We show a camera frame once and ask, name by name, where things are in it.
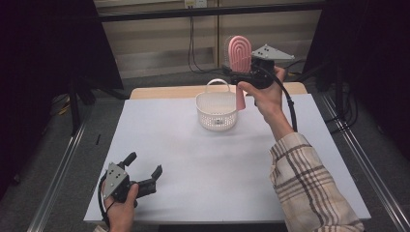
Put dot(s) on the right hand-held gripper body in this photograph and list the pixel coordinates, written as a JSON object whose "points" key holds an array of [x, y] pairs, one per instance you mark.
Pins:
{"points": [[262, 75]]}

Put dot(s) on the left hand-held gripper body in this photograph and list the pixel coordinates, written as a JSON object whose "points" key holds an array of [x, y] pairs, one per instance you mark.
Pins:
{"points": [[116, 180]]}

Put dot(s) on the pink comb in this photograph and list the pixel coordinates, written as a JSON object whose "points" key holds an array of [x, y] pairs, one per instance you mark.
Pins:
{"points": [[240, 53]]}

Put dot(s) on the white slotted plastic basket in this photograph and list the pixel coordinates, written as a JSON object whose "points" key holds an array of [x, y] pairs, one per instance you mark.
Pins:
{"points": [[216, 122]]}

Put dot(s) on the person's right hand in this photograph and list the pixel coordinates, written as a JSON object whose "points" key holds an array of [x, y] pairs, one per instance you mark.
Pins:
{"points": [[269, 100]]}

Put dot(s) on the person's left hand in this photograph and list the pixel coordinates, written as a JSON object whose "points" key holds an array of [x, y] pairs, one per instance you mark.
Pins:
{"points": [[121, 216]]}

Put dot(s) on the small black floor object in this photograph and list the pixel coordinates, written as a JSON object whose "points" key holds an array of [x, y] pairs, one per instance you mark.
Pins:
{"points": [[98, 139]]}

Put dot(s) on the white table sheet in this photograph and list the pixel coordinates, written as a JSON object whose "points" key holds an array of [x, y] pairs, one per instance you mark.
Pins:
{"points": [[199, 167]]}

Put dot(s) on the wooden table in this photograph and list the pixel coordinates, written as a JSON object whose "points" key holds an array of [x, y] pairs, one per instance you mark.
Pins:
{"points": [[167, 92]]}

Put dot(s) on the black metal stand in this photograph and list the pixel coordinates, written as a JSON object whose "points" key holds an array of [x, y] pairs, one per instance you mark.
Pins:
{"points": [[339, 93], [74, 106]]}

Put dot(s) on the black curtain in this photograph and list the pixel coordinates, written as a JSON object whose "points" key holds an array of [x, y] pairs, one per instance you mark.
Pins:
{"points": [[370, 64], [38, 64]]}

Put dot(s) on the metal floor rail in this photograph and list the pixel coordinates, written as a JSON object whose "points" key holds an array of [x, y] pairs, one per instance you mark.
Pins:
{"points": [[54, 180], [370, 174]]}

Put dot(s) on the white wall socket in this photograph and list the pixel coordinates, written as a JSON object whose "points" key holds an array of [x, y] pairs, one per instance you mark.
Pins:
{"points": [[195, 3]]}

